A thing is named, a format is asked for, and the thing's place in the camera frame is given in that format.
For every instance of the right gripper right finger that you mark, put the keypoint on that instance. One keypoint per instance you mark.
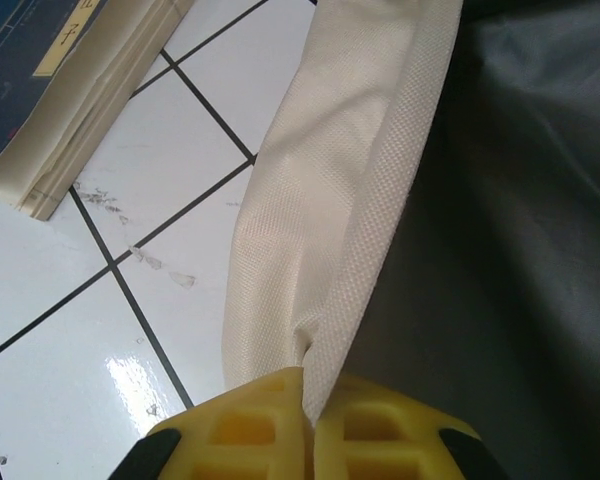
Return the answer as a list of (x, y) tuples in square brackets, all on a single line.
[(390, 430)]

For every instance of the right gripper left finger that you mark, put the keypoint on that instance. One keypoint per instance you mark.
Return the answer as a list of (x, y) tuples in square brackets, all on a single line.
[(245, 430)]

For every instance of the beige fabric backpack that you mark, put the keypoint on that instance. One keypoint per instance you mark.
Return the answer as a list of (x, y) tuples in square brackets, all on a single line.
[(340, 175)]

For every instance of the dark blue thread-bound book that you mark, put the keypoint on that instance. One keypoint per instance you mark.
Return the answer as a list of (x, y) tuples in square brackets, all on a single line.
[(40, 100)]

